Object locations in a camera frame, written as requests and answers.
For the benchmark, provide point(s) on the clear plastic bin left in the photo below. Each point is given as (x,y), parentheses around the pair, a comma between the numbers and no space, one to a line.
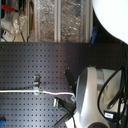
(44,20)

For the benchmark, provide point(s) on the silver cable clip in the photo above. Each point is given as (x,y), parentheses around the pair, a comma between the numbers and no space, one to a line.
(36,84)

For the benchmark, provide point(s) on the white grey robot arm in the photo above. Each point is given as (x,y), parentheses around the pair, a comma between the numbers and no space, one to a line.
(100,99)

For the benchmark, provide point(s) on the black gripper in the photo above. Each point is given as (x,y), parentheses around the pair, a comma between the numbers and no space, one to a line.
(68,108)

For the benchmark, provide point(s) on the red tool handle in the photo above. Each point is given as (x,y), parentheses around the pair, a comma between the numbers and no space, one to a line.
(11,9)

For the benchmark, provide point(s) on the blue object on shelf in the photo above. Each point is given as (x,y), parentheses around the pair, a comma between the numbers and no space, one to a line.
(94,34)

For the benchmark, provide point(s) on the black perforated pegboard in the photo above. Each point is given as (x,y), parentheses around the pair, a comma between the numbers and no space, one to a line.
(20,62)

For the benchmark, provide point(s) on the white red small device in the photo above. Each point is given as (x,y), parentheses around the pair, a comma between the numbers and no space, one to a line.
(7,35)

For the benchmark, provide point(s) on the white round lamp shade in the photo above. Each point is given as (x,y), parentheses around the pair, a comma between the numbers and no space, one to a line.
(113,15)

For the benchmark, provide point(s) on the blue corner clip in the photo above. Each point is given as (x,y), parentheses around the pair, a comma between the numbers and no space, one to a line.
(2,121)

